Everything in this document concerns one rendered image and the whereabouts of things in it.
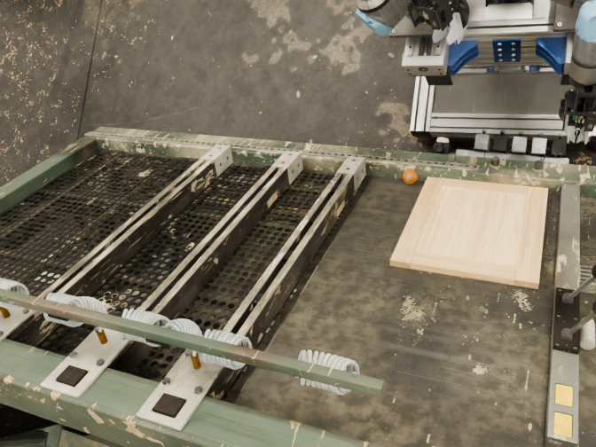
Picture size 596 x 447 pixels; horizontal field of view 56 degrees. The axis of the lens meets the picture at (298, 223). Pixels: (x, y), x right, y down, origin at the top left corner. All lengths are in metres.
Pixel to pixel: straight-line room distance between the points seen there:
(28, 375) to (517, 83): 2.22
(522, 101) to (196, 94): 1.84
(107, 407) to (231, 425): 0.25
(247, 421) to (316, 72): 2.39
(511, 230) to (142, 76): 2.67
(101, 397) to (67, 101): 3.07
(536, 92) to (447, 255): 1.32
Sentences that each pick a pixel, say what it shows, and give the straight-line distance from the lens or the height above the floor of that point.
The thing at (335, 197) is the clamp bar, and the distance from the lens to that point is 1.72.
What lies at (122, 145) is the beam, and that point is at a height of 0.90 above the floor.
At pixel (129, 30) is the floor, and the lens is 3.96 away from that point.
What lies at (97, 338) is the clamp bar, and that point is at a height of 1.75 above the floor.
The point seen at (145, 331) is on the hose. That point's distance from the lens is 1.06.
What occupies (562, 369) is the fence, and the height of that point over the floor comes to 1.50.
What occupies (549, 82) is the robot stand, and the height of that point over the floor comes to 0.21.
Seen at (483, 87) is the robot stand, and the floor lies 0.21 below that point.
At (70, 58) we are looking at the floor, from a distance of 4.20.
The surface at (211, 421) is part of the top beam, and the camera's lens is 1.09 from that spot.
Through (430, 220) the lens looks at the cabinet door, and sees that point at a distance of 1.70.
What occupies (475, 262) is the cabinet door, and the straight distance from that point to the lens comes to 1.54.
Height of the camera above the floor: 2.76
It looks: 67 degrees down
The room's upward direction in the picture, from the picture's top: 69 degrees counter-clockwise
